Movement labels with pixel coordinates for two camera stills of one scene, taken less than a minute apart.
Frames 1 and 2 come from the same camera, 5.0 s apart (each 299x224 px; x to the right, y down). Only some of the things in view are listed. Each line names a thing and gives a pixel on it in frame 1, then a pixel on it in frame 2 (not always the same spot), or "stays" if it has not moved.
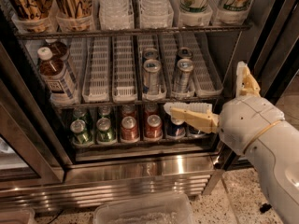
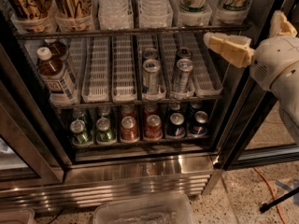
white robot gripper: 248,120 -> 273,60
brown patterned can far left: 29,3 stays
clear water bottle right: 156,10 stays
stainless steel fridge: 86,71 stays
